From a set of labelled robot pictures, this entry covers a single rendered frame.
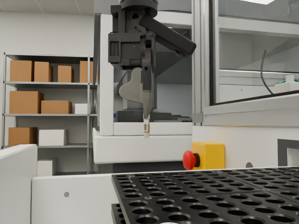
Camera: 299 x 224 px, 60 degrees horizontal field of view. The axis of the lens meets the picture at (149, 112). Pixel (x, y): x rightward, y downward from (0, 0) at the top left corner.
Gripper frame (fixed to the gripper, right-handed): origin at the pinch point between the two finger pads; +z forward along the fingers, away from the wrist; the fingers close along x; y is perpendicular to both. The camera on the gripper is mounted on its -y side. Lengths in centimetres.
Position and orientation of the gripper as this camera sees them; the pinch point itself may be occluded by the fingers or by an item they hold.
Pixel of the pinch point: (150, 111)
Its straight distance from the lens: 48.3
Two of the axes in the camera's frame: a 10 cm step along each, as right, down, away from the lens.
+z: 0.0, 10.0, -0.4
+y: -10.0, 0.0, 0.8
